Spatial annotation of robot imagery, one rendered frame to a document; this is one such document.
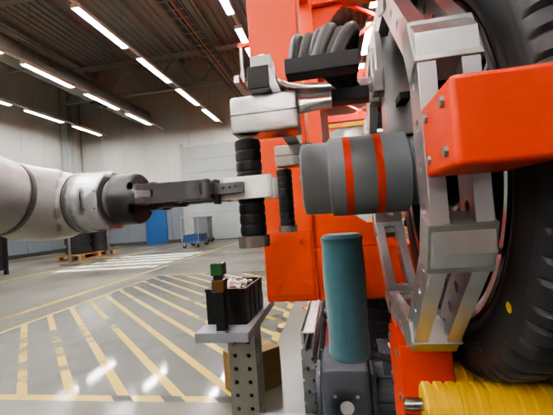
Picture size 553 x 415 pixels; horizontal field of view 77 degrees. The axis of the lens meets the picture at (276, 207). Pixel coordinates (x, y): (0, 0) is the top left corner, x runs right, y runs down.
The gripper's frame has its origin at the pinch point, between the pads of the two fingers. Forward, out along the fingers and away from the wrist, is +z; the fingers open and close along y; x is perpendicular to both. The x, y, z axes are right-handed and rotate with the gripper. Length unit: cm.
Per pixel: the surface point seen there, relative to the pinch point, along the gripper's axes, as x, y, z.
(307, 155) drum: 5.8, -11.8, 7.3
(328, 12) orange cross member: 172, -260, 18
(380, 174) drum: 1.3, -10.0, 18.6
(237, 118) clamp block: 9.2, 2.5, -0.6
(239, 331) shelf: -38, -55, -20
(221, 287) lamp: -24, -53, -24
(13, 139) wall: 327, -976, -1071
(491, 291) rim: -14.9, 1.3, 28.8
